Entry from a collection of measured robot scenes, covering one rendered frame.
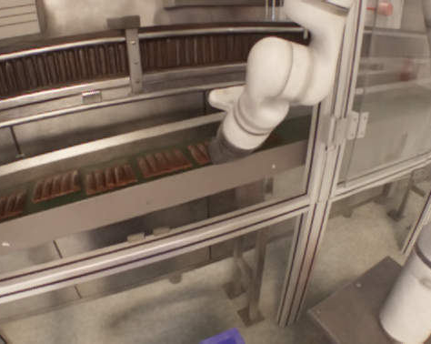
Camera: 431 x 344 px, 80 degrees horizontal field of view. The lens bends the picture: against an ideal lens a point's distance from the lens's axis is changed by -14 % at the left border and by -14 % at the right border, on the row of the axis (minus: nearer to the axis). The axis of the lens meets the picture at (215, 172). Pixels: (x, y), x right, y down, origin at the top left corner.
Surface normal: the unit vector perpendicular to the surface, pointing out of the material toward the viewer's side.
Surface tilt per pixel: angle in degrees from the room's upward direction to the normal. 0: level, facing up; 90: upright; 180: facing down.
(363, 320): 0
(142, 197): 90
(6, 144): 90
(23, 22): 90
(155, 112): 90
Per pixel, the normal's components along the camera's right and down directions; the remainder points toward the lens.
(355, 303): -0.02, -0.86
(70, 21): 0.41, 0.46
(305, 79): 0.12, 0.48
